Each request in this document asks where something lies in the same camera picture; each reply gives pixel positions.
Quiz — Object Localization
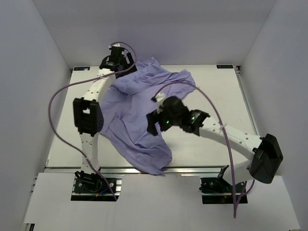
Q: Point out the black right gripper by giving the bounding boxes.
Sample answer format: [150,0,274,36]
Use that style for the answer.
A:
[147,106,181,136]

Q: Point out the lilac zip jacket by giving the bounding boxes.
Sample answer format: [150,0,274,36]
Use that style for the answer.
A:
[100,57,195,175]

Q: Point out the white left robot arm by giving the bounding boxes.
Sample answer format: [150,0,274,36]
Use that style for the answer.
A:
[73,48,137,174]

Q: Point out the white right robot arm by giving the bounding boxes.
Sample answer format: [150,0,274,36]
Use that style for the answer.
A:
[146,107,283,192]

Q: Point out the dark left corner label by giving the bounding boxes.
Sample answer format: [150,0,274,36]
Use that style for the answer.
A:
[73,66,90,71]

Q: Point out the dark table corner label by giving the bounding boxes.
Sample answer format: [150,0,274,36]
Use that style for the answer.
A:
[216,64,233,69]

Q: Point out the white front cover board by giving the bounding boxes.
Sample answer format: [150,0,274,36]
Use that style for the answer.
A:
[24,173,299,231]

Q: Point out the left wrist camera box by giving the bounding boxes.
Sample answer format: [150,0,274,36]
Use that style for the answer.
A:
[109,45,125,64]

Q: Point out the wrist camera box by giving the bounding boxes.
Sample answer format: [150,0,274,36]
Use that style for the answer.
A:
[163,96,185,115]
[109,45,125,64]

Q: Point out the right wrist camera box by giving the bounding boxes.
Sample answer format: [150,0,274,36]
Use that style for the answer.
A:
[163,96,185,115]

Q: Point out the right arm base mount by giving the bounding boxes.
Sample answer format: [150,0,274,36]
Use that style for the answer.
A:
[199,166,233,205]

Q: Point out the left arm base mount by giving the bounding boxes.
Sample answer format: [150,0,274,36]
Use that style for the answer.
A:
[71,171,121,202]

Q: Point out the aluminium table front rail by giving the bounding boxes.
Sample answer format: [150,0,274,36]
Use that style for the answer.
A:
[44,165,272,175]

